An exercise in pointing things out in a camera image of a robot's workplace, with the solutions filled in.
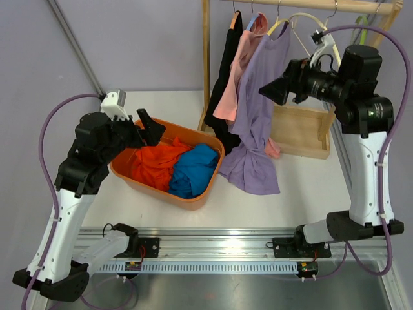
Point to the blue t shirt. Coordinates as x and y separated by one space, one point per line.
193 172

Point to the green clothes hanger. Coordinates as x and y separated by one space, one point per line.
359 35

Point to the right aluminium frame post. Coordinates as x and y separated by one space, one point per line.
342 153

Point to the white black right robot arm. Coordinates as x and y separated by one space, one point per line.
366 121

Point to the aluminium frame post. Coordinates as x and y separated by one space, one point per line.
342 153
64 25

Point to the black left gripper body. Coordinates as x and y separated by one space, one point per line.
124 134

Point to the orange clothes hanger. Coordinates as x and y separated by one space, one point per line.
236 14

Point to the pink t shirt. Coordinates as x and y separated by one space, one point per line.
227 106

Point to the wooden clothes rack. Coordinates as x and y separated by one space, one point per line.
299 131

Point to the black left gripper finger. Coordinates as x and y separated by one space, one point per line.
147 123
152 133

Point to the yellow clothes hanger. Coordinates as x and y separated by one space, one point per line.
278 21

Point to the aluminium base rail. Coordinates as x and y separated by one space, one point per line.
234 251

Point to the purple t shirt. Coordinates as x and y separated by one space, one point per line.
248 166

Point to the orange t shirt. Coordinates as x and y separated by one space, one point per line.
154 166

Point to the cream clothes hanger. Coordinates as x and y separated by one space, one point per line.
296 17

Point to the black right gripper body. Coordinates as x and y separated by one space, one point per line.
302 72

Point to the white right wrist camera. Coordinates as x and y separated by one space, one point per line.
323 42

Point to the orange plastic basket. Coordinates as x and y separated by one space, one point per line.
121 165

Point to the black t shirt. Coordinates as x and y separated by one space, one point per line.
219 126

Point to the light blue clothes hanger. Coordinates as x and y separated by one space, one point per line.
251 25

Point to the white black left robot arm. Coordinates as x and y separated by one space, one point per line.
56 272

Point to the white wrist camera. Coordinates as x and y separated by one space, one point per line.
323 42
113 105

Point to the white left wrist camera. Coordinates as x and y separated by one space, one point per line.
113 105

